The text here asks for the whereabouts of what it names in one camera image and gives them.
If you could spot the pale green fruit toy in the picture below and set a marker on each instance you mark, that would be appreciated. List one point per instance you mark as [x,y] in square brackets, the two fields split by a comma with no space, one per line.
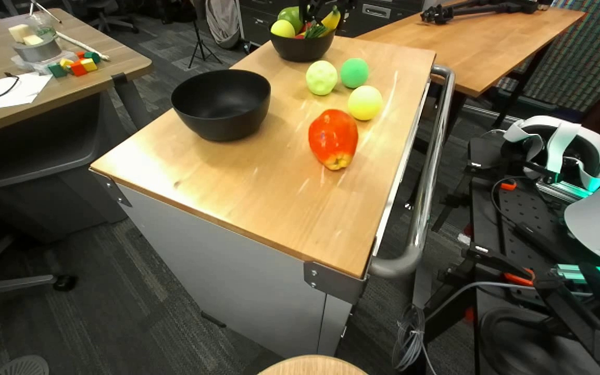
[321,77]

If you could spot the green round fruit toy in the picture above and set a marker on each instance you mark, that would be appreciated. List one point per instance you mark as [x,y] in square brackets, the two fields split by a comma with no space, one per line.
[355,74]

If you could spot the yellow round fruit toy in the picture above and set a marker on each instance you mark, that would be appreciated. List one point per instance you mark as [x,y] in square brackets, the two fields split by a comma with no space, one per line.
[364,103]

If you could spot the red apple toy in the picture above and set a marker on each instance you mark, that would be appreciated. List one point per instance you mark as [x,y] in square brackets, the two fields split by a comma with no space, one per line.
[332,138]

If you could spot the green pear toy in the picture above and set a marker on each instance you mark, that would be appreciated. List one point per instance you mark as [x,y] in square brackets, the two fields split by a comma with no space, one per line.
[290,16]

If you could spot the yellow lemon toy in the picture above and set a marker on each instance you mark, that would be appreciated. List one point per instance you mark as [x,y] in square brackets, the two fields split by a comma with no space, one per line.
[281,29]

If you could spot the small black bowl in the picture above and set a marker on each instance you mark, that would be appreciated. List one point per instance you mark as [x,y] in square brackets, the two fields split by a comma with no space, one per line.
[300,51]

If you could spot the black tripod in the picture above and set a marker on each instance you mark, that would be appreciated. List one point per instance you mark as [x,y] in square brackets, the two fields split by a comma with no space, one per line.
[198,38]

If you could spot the large black bowl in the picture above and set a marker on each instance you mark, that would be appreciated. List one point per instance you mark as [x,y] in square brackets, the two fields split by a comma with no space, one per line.
[220,110]

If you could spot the wooden desk with black legs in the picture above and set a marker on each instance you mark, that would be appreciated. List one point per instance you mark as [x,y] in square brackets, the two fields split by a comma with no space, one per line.
[479,42]

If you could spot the dark office chair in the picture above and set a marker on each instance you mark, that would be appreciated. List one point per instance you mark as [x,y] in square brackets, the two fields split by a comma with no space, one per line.
[136,22]

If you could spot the white cart with wooden top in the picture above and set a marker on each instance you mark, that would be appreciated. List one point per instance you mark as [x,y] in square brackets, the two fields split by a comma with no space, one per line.
[259,200]

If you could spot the wooden desk with grey panel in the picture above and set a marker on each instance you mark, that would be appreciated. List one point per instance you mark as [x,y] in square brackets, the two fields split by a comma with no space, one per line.
[115,64]

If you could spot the green toy block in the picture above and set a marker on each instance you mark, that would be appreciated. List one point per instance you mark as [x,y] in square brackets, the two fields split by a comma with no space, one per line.
[57,70]
[95,57]

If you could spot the yellow toy block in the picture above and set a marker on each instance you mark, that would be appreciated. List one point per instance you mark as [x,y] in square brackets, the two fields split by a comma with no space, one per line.
[89,64]
[64,62]

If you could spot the white stick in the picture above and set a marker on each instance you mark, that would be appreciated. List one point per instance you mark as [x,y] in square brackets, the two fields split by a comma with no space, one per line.
[83,46]

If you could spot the red toy block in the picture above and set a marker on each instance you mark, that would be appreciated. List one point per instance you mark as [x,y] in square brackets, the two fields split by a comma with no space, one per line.
[77,70]

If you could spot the green striped cloth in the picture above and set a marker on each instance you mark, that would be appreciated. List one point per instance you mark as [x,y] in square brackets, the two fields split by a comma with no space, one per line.
[571,55]

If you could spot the black orange clamp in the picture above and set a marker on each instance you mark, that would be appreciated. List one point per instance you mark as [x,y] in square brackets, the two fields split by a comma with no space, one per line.
[489,267]
[508,187]

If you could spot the white VR headset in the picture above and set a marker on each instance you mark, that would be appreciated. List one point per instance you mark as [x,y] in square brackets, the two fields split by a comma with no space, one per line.
[556,149]

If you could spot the clear plastic container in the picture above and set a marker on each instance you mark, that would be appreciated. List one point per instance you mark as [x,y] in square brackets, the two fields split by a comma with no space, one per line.
[34,38]

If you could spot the white paper sheet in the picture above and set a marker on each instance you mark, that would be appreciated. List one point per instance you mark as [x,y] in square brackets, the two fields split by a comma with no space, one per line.
[9,95]

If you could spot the round wooden stool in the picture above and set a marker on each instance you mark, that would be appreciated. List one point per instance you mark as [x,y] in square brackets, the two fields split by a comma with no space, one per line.
[312,366]

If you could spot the grey office chair base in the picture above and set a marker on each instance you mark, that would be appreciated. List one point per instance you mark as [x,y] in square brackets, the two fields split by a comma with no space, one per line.
[9,283]

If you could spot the grey round cap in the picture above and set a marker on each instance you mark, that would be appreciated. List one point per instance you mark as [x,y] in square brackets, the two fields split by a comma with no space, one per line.
[21,366]

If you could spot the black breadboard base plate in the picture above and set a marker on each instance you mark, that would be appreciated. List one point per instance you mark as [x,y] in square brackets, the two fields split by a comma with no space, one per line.
[521,230]

